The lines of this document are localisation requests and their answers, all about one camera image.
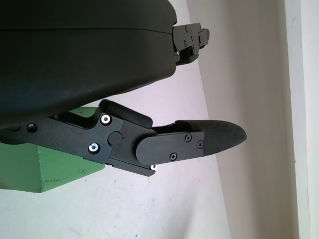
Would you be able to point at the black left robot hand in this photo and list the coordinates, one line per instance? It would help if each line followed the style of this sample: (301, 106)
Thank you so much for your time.
(74, 62)

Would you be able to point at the green wooden block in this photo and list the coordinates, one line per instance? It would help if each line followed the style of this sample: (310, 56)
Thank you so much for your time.
(64, 169)

